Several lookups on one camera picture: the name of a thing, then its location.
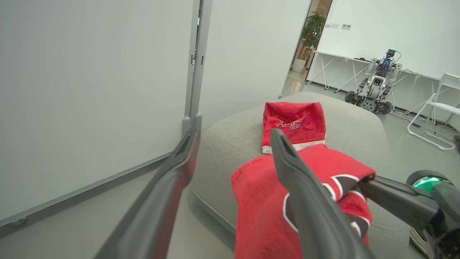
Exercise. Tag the wide white partition panel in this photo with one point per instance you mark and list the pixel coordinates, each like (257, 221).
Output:
(90, 100)

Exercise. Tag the round green indicator light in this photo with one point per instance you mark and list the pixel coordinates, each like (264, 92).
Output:
(426, 181)

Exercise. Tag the green potted plant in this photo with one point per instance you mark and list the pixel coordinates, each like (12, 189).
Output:
(312, 30)

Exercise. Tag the long white table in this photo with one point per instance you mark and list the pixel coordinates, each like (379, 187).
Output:
(337, 57)

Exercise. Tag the red garment large black lettering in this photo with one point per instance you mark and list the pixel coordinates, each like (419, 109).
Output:
(258, 208)

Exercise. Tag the small wheeled grey robot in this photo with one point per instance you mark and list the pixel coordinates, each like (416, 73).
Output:
(375, 84)

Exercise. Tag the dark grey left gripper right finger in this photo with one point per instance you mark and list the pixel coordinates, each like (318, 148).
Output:
(309, 208)

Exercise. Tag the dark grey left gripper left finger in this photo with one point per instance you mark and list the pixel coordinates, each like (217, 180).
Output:
(158, 201)

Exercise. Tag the red garment white hem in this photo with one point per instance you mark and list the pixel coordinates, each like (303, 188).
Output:
(305, 115)

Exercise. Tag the grey double partition post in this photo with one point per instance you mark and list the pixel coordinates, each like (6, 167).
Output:
(197, 72)

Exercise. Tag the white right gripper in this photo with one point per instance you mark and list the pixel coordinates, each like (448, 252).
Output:
(447, 223)

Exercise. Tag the white wall switch plate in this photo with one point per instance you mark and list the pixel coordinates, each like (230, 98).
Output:
(346, 26)
(334, 25)

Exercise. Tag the white plant pot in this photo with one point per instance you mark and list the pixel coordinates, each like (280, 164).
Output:
(299, 65)

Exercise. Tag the grey fabric sofa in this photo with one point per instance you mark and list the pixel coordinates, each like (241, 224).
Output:
(230, 144)

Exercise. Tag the white folding chair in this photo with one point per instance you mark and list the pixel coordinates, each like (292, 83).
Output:
(447, 108)

